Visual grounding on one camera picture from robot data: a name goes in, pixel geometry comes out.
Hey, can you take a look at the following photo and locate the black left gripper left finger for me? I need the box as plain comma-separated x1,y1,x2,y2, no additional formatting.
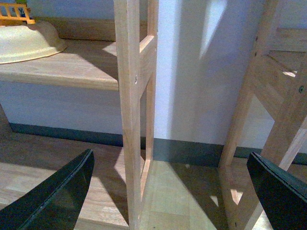
0,149,94,230

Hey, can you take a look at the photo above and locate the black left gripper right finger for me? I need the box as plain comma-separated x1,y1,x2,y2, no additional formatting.
247,152,307,230

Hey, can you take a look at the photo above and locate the wooden shelf unit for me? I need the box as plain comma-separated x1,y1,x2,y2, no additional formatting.
0,0,158,230
218,0,307,230

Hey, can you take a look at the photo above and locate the cream plastic bowl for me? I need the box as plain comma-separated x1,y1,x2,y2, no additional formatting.
0,21,67,64

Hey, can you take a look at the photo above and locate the orange toy fence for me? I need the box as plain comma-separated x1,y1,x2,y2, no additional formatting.
0,0,35,26

